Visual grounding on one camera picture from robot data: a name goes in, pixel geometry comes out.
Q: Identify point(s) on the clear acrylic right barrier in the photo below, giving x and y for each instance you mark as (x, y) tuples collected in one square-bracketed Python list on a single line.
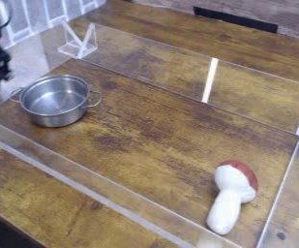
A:
[(280, 232)]

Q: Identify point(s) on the clear acrylic triangle stand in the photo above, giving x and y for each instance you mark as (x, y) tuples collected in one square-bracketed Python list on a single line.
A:
[(75, 47)]

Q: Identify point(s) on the small stainless steel pot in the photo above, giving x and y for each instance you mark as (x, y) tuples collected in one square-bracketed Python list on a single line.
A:
[(55, 100)]

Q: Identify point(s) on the plush mushroom toy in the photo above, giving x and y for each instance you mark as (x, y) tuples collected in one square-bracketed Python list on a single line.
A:
[(238, 188)]

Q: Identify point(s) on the clear acrylic barrier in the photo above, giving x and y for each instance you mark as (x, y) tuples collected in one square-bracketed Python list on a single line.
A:
[(280, 232), (152, 216)]

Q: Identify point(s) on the clear acrylic front barrier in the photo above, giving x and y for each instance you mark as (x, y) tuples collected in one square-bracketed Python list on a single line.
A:
[(152, 216)]

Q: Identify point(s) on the black strip on wall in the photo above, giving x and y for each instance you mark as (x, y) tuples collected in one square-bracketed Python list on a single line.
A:
[(235, 19)]

